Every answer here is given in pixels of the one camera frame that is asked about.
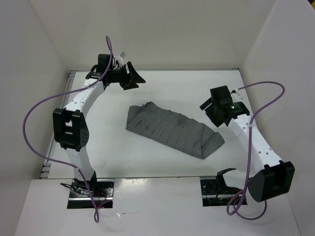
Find aluminium table edge rail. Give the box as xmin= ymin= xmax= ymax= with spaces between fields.
xmin=39 ymin=70 xmax=76 ymax=179

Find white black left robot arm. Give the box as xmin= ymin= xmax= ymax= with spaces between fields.
xmin=53 ymin=61 xmax=146 ymax=197

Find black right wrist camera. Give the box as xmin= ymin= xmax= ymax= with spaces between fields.
xmin=210 ymin=86 xmax=233 ymax=106

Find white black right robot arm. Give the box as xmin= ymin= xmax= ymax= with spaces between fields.
xmin=200 ymin=98 xmax=295 ymax=202

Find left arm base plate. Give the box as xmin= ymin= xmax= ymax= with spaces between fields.
xmin=67 ymin=178 xmax=116 ymax=209

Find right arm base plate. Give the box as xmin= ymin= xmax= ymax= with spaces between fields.
xmin=200 ymin=177 xmax=240 ymax=207

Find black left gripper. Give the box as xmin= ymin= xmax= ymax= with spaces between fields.
xmin=108 ymin=62 xmax=146 ymax=91

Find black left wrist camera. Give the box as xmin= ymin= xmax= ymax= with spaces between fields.
xmin=91 ymin=54 xmax=113 ymax=73

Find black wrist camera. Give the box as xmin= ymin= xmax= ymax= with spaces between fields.
xmin=91 ymin=54 xmax=113 ymax=73
xmin=210 ymin=86 xmax=233 ymax=106

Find grey pleated skirt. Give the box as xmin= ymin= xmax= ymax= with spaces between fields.
xmin=126 ymin=102 xmax=225 ymax=160

